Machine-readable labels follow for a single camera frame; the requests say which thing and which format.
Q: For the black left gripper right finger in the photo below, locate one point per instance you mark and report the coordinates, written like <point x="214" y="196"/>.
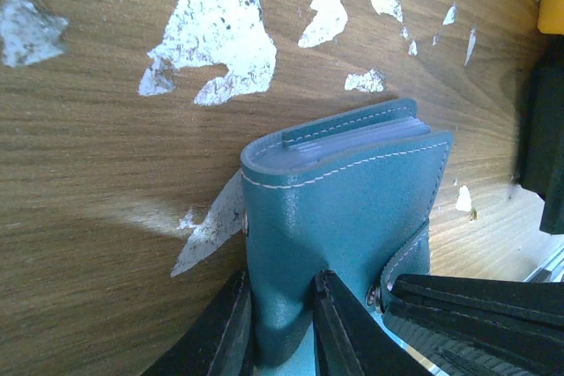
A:
<point x="348" y="341"/>

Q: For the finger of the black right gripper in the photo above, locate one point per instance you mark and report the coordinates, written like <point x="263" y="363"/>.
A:
<point x="478" y="327"/>

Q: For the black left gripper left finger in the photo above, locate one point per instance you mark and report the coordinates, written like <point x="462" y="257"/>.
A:
<point x="220" y="341"/>

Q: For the blue card holder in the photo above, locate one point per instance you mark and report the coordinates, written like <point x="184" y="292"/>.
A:
<point x="351" y="193"/>

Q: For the black bin near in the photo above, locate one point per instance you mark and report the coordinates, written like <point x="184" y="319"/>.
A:
<point x="540" y="148"/>

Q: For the white debris pile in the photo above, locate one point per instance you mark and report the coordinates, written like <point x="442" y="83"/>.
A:
<point x="94" y="175"/>

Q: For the aluminium front rail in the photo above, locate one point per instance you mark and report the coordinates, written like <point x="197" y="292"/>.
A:
<point x="550" y="270"/>

